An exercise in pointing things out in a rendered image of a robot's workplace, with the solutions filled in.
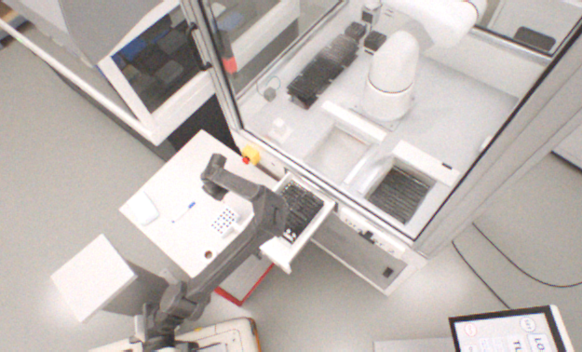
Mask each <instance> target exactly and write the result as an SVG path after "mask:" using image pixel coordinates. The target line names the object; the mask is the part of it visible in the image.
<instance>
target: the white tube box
mask: <svg viewBox="0 0 582 352"><path fill-rule="evenodd" d="M235 215H236V216H237V217H236V218H235V217H234V216H235ZM220 220H223V222H222V223H221V222H220ZM240 220H242V218H240V217H239V216H238V215H237V213H236V212H235V211H233V210H232V209H230V208H229V207H228V206H226V207H225V208H224V209H223V211H222V212H221V213H220V215H219V216H217V217H216V218H215V219H214V220H213V221H212V222H211V223H210V224H209V228H210V229H211V230H213V231H214V232H215V233H216V234H218V235H219V236H221V238H222V239H225V238H226V236H227V235H228V233H229V232H230V231H231V230H232V229H233V228H234V227H233V226H232V224H233V223H238V222H239V221H240ZM224 227H225V229H226V230H223V228H224Z"/></svg>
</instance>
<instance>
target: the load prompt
mask: <svg viewBox="0 0 582 352"><path fill-rule="evenodd" d="M526 337H527V340H528V343H529V346H530V347H531V349H532V352H553V349H552V347H551V345H550V344H549V340H548V336H547V333H546V332H543V333H530V334H526Z"/></svg>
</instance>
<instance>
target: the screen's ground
mask: <svg viewBox="0 0 582 352"><path fill-rule="evenodd" d="M533 316H535V322H536V325H537V328H538V330H539V332H533V333H543V332H546V333H547V336H548V340H549V344H550V345H551V347H552V349H553V352H558V351H557V348H556V346H555V343H554V340H553V337H552V334H550V331H549V328H548V324H547V322H546V318H545V315H544V313H543V314H533ZM517 317H523V316H516V317H506V318H490V319H481V320H472V321H475V322H476V327H477V331H478V334H479V337H491V336H504V339H505V343H506V346H507V350H508V352H532V349H531V347H530V346H529V343H528V340H527V337H526V334H530V333H521V327H520V324H519V321H518V318H517ZM463 322H469V321H463ZM463 322H458V323H455V324H454V326H455V330H456V334H458V338H459V342H460V346H461V351H462V352H465V351H464V346H463V345H468V344H477V346H478V349H479V352H480V346H479V342H478V338H477V337H468V338H466V334H465V330H464V326H463Z"/></svg>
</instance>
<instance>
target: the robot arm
mask: <svg viewBox="0 0 582 352"><path fill-rule="evenodd" d="M226 161H227V157H225V156H223V155H222V154H215V153H213V154H212V155H211V157H210V160H209V162H208V165H207V166H206V167H205V169H204V171H203V172H202V173H201V175H200V180H201V181H202V182H203V183H204V184H203V185H202V187H201V188H202V189H203V190H204V191H205V192H206V194H207V195H208V196H210V197H212V198H213V199H214V200H215V201H220V202H222V201H223V200H224V198H225V196H226V195H227V194H229V191H232V192H233V194H235V195H237V196H239V197H242V198H244V199H246V200H247V201H249V202H250V203H251V204H252V209H253V214H254V216H253V217H252V219H251V221H250V223H249V224H248V225H247V226H246V228H245V229H244V230H243V231H242V232H241V233H239V234H238V235H237V237H236V238H235V239H234V240H233V241H232V242H230V243H229V244H228V245H227V246H226V247H225V248H224V249H223V250H222V251H221V252H220V253H219V254H218V255H217V256H216V257H214V258H213V259H212V260H211V262H210V263H209V264H208V265H207V266H206V267H205V268H204V269H203V270H202V271H201V272H200V273H199V274H197V275H196V276H195V277H193V278H190V279H189V280H188V281H186V282H185V281H182V280H179V281H178V282H177V283H176V284H170V285H169V286H168V287H167V288H166V290H165V293H164V295H163V297H162V300H161V302H152V303H146V304H144V305H143V306H142V314H143V326H144V343H145V345H150V344H149V339H153V338H156V337H159V336H164V335H174V330H175V329H176V327H177V326H179V325H182V324H184V321H185V320H189V321H197V320H199V319H200V317H201V315H202V313H203V311H204V309H205V307H206V306H207V305H208V304H209V303H211V299H210V294H211V293H213V292H214V291H215V290H216V289H217V288H218V287H219V285H220V284H221V283H222V282H223V281H224V280H225V279H226V278H227V277H228V276H230V275H231V274H232V273H233V272H234V271H235V270H236V269H237V268H238V267H240V266H241V265H242V264H243V263H244V262H245V261H247V260H248V259H249V257H250V256H251V255H252V254H253V253H254V252H255V251H256V250H257V249H258V248H260V247H261V246H263V244H265V243H266V242H268V241H269V240H272V239H273V238H274V237H277V238H280V237H281V236H283V235H284V233H285V223H286V213H287V210H288V207H289V205H288V204H287V201H286V199H285V198H284V197H282V196H280V195H278V194H276V193H275V191H273V190H272V189H270V188H269V187H267V186H266V185H264V184H258V183H254V182H252V181H250V180H247V179H245V178H243V177H240V176H237V175H236V174H234V173H231V172H229V170H228V169H225V168H224V166H225V163H226Z"/></svg>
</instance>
